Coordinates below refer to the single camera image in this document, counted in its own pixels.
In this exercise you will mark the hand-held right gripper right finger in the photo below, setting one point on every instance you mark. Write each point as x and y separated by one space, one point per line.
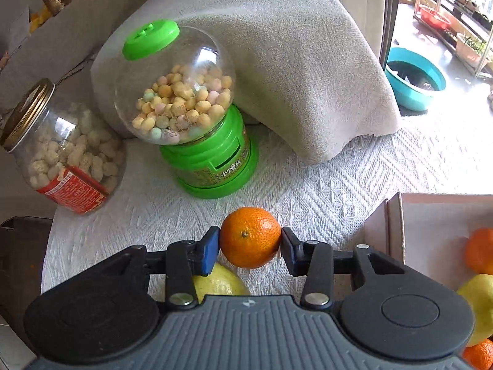
292 252

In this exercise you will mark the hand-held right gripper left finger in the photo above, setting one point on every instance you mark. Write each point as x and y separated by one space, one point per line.
210 250

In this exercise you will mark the orange mandarin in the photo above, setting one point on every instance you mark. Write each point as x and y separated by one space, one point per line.
479 354
480 250
250 239

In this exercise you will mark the pink cardboard box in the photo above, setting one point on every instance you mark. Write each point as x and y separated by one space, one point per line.
431 231

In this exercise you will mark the large yellow pear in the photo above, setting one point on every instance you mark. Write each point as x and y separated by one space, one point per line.
481 308

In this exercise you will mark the green candy dispenser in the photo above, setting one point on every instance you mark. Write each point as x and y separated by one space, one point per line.
208 154

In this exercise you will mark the glass snack jar red label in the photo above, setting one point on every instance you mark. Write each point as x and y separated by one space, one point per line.
69 154

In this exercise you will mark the teal plastic basin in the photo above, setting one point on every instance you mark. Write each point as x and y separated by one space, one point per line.
402 88

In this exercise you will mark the beige curtain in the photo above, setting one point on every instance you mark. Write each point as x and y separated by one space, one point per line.
362 4

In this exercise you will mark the white planter with sprouts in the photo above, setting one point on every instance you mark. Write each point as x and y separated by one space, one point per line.
472 49

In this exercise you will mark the red plastic basin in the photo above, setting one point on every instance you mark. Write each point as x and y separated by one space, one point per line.
434 17

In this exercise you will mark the yellow object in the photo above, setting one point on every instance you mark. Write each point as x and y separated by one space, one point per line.
38 21

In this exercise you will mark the white paper card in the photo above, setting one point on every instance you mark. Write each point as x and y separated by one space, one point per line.
15 31

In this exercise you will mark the metal shoe rack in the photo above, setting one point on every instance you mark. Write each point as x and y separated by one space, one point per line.
481 7

